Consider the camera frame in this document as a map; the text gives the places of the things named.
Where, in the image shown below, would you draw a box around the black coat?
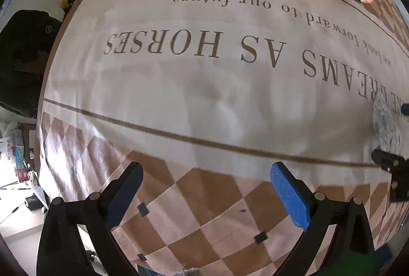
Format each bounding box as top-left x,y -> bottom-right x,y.
0,9 -> 63,119

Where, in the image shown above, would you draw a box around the green packet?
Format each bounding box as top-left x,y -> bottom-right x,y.
332,250 -> 393,276

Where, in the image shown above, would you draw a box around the brown checkered tablecloth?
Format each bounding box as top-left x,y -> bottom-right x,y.
35,0 -> 409,276

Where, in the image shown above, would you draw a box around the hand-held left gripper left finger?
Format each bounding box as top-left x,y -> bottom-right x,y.
37,162 -> 143,276

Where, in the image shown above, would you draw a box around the large silver blister pack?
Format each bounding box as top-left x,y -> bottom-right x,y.
372,94 -> 403,152

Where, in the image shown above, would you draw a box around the colourful printed packets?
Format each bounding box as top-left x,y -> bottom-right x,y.
0,137 -> 31,182

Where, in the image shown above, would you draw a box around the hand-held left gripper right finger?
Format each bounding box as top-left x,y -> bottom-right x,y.
270,162 -> 375,276

